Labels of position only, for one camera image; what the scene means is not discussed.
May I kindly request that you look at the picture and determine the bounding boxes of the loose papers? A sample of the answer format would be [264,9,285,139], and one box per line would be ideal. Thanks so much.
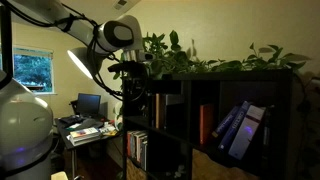
[99,122,120,137]

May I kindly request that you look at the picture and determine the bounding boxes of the grey round stone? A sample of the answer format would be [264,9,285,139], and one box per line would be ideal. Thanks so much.
[173,164,186,178]

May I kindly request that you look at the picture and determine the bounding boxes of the white vase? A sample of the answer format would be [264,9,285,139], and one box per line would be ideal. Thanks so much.
[112,100,124,132]

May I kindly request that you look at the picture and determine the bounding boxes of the white thick book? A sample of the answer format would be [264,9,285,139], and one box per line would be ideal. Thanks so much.
[68,134,102,147]

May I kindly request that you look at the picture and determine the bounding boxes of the tan wooden book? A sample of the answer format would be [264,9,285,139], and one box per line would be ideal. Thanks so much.
[154,93,161,130]

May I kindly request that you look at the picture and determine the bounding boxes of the black computer monitor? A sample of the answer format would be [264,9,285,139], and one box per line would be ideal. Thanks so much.
[76,92,102,120]

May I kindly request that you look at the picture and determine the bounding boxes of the window with white frame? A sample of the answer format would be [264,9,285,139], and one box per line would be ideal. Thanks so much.
[0,45,55,96]

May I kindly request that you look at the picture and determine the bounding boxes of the beige book red spine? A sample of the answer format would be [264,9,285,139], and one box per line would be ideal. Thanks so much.
[126,130,132,158]

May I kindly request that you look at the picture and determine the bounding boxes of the black cube bookshelf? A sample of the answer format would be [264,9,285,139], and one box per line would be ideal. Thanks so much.
[121,69,296,180]

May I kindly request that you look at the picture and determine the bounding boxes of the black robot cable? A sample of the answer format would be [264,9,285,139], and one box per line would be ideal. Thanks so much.
[6,0,148,103]

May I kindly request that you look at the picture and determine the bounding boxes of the thin blue book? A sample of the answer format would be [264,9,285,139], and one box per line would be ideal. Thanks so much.
[211,105,242,139]

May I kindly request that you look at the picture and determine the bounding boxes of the large blue book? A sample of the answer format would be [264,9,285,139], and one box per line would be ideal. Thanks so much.
[217,100,253,152]

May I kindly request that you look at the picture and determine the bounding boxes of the green pothos plant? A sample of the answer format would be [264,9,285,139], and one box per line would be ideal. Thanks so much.
[111,29,313,81]

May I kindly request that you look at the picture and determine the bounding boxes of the row of lower books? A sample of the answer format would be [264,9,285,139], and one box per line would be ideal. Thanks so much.
[142,134,149,172]

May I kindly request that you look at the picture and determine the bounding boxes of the cream rounded object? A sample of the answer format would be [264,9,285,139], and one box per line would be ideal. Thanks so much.
[49,170,70,180]

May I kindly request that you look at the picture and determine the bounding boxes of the black upright bar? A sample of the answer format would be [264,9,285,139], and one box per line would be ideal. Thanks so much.
[0,3,14,91]

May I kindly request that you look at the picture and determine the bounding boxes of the woven wicker basket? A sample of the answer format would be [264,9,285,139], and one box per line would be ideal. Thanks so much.
[125,159,148,180]
[191,148,263,180]

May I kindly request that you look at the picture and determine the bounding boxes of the ceiling air vent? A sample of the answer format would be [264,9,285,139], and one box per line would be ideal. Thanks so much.
[111,0,133,11]

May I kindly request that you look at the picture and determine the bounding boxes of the black keyboard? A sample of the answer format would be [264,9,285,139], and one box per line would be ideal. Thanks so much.
[59,114,86,126]

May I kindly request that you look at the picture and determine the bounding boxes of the white desk lamp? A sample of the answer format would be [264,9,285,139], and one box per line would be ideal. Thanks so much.
[66,46,113,81]

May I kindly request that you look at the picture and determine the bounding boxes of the orange book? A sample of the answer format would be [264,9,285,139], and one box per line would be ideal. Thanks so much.
[199,103,215,145]

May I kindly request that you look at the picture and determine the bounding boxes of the colourful cover book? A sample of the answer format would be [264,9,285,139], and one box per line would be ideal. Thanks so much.
[69,127,100,138]

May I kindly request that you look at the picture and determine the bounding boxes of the white hardcover book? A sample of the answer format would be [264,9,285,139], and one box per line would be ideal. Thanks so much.
[227,104,268,161]

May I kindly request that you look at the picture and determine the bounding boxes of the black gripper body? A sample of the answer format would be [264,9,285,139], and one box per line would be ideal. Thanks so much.
[108,60,149,103]

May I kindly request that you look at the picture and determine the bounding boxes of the dark desk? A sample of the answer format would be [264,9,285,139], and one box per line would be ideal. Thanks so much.
[54,115,124,180]

